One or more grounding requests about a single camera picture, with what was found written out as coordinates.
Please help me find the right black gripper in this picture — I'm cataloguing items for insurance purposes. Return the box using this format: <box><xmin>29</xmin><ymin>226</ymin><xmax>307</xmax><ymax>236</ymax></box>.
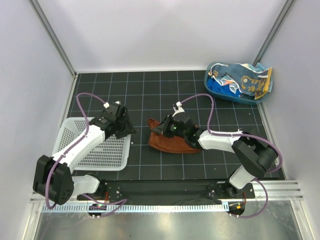
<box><xmin>152</xmin><ymin>114</ymin><xmax>187</xmax><ymax>139</ymax></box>

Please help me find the brown towel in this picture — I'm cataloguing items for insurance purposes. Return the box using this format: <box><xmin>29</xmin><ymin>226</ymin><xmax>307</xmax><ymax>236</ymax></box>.
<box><xmin>147</xmin><ymin>118</ymin><xmax>202</xmax><ymax>154</ymax></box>

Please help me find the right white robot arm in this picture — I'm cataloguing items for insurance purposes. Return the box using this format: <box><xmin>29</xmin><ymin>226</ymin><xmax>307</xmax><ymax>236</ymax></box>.
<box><xmin>148</xmin><ymin>112</ymin><xmax>282</xmax><ymax>198</ymax></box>

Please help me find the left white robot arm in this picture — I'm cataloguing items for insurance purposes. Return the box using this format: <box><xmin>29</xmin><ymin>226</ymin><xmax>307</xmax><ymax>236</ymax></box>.
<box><xmin>33</xmin><ymin>102</ymin><xmax>136</xmax><ymax>209</ymax></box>

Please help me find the white perforated plastic basket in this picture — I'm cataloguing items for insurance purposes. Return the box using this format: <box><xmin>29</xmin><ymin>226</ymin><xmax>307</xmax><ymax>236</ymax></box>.
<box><xmin>52</xmin><ymin>117</ymin><xmax>131</xmax><ymax>172</ymax></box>

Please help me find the bright blue cloth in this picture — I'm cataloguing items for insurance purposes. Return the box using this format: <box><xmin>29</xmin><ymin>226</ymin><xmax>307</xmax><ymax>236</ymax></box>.
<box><xmin>206</xmin><ymin>78</ymin><xmax>241</xmax><ymax>98</ymax></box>

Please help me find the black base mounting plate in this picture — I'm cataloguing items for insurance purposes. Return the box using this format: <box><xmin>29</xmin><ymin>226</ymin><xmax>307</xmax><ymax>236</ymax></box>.
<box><xmin>89</xmin><ymin>179</ymin><xmax>255</xmax><ymax>206</ymax></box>

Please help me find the blue plastic tub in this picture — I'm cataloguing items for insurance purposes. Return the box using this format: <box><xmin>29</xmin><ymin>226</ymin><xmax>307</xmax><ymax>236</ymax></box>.
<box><xmin>204</xmin><ymin>62</ymin><xmax>272</xmax><ymax>105</ymax></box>

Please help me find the blue patterned towel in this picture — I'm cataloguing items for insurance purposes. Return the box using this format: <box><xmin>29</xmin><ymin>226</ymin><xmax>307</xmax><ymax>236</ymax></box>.
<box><xmin>207</xmin><ymin>62</ymin><xmax>273</xmax><ymax>101</ymax></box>

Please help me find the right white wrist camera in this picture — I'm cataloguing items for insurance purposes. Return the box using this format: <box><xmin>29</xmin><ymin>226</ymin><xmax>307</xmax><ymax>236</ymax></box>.
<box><xmin>172</xmin><ymin>101</ymin><xmax>185</xmax><ymax>117</ymax></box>

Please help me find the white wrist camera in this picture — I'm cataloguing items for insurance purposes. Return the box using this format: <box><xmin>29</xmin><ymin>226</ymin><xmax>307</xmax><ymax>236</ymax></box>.
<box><xmin>103</xmin><ymin>100</ymin><xmax>121</xmax><ymax>109</ymax></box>
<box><xmin>172</xmin><ymin>101</ymin><xmax>185</xmax><ymax>117</ymax></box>

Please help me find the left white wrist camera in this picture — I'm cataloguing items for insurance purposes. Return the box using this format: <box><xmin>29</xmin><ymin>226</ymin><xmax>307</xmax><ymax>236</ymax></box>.
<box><xmin>103</xmin><ymin>100</ymin><xmax>121</xmax><ymax>109</ymax></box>

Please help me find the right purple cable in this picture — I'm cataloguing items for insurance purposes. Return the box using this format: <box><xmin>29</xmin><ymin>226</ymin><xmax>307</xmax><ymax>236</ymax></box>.
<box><xmin>174</xmin><ymin>93</ymin><xmax>283</xmax><ymax>220</ymax></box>

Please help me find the slotted cable duct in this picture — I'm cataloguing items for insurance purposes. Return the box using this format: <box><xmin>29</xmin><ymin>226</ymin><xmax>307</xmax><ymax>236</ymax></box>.
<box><xmin>41</xmin><ymin>202</ymin><xmax>229</xmax><ymax>213</ymax></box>

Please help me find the aluminium front rail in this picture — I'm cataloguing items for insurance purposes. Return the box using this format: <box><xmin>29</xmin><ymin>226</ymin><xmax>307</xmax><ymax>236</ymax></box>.
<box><xmin>29</xmin><ymin>180</ymin><xmax>304</xmax><ymax>204</ymax></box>

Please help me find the left aluminium frame post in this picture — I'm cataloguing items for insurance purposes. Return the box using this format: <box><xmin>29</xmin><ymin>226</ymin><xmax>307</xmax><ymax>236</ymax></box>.
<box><xmin>28</xmin><ymin>0</ymin><xmax>77</xmax><ymax>78</ymax></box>

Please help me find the aluminium frame post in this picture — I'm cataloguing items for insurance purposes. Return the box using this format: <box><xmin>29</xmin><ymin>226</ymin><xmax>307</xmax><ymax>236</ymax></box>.
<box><xmin>253</xmin><ymin>0</ymin><xmax>296</xmax><ymax>66</ymax></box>
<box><xmin>28</xmin><ymin>0</ymin><xmax>77</xmax><ymax>78</ymax></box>

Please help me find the right aluminium frame post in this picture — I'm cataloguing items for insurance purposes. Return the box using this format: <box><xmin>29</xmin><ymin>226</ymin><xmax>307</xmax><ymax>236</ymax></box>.
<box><xmin>253</xmin><ymin>0</ymin><xmax>296</xmax><ymax>66</ymax></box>

